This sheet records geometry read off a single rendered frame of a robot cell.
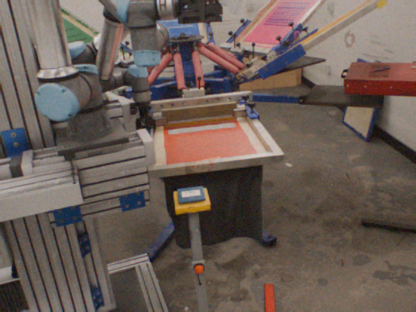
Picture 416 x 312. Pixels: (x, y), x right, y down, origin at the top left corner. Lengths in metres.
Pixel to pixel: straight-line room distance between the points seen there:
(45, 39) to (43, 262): 0.95
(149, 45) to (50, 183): 0.52
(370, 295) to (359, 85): 1.19
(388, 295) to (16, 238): 1.95
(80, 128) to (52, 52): 0.28
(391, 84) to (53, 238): 1.89
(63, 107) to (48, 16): 0.24
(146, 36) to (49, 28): 0.26
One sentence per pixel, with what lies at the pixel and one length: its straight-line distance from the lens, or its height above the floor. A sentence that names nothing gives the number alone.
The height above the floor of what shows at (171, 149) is 0.97.
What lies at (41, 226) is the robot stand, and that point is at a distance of 1.74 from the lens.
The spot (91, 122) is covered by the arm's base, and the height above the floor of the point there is 1.31.
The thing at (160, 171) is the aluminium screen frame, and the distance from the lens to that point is 1.71.
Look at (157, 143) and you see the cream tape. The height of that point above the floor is 0.96.
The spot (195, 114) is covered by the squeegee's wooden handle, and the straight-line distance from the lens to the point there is 2.24.
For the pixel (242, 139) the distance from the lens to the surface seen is 2.03.
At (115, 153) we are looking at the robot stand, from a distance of 1.42.
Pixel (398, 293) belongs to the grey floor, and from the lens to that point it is 2.67.
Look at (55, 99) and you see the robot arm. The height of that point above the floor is 1.44.
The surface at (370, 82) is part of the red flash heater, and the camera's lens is 2.53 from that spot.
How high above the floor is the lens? 1.73
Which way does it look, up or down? 24 degrees down
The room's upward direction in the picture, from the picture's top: 5 degrees counter-clockwise
